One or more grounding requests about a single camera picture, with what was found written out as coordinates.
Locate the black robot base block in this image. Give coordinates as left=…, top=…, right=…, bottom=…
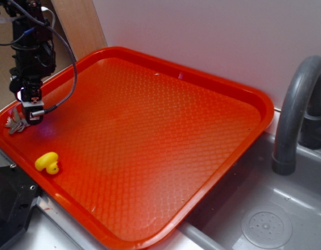
left=0, top=164, right=40, bottom=249

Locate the grey plastic sink basin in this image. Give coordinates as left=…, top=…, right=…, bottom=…
left=179, top=133, right=321, bottom=249

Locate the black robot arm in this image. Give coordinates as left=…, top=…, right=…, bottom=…
left=0, top=1, right=56, bottom=125

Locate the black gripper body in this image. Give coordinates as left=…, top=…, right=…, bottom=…
left=9, top=43, right=56, bottom=102

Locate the orange plastic tray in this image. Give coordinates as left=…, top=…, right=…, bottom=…
left=0, top=47, right=274, bottom=249

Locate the black gripper finger with sensor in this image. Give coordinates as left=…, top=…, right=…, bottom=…
left=21, top=101, right=44, bottom=126

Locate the yellow rubber duck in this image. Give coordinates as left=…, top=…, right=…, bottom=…
left=35, top=152, right=59, bottom=174

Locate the grey curved faucet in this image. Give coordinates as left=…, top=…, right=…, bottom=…
left=272, top=55, right=321, bottom=176

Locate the light wooden board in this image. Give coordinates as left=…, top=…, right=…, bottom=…
left=52, top=0, right=107, bottom=60

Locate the grey braided cable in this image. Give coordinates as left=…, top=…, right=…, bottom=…
left=9, top=0, right=78, bottom=117

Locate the round sink drain cover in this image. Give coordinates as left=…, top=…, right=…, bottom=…
left=241, top=206, right=292, bottom=249

